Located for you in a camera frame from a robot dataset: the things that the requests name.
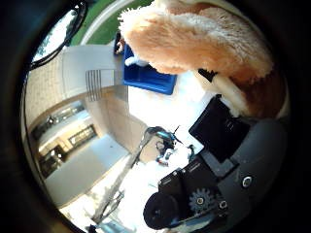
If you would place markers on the grey metal stand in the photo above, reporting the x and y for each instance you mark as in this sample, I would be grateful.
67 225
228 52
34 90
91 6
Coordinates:
126 168

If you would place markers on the blue plastic container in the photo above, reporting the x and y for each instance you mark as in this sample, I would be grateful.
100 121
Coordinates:
145 79

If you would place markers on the tan lion plush toy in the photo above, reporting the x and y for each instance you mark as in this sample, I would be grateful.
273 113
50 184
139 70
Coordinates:
200 39

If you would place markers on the metal floor grate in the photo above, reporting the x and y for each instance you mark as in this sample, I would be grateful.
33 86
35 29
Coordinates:
94 84

